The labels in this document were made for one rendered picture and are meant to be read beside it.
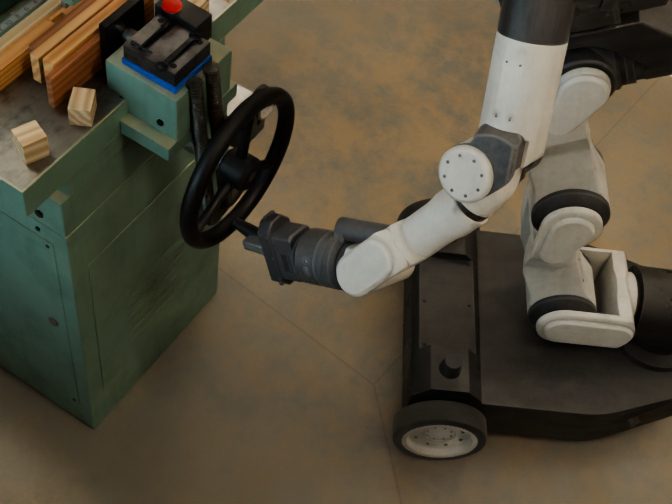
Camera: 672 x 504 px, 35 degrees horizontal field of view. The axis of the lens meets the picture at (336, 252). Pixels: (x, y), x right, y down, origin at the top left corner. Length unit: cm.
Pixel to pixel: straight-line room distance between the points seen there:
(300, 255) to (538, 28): 53
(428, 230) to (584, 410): 95
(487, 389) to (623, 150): 100
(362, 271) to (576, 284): 78
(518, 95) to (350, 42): 177
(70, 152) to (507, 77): 65
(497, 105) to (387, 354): 120
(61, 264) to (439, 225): 68
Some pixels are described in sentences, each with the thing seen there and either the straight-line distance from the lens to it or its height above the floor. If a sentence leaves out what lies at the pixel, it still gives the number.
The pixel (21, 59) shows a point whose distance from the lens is 170.
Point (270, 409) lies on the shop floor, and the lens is 238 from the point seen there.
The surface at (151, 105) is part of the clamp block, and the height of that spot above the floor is 92.
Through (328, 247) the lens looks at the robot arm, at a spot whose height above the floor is 83.
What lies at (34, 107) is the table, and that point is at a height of 90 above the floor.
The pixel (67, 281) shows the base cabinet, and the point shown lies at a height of 58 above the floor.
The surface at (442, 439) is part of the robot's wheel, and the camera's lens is 233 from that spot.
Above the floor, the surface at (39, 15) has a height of 95.
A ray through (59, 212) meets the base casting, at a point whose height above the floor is 78.
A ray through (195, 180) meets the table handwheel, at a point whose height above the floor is 90.
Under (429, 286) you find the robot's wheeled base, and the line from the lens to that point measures 237.
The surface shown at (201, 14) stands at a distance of 165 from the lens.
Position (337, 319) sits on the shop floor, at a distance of 251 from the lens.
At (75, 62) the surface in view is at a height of 96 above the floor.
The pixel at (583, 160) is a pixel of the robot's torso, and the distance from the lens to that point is 190.
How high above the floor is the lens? 213
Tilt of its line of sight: 55 degrees down
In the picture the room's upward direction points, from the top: 12 degrees clockwise
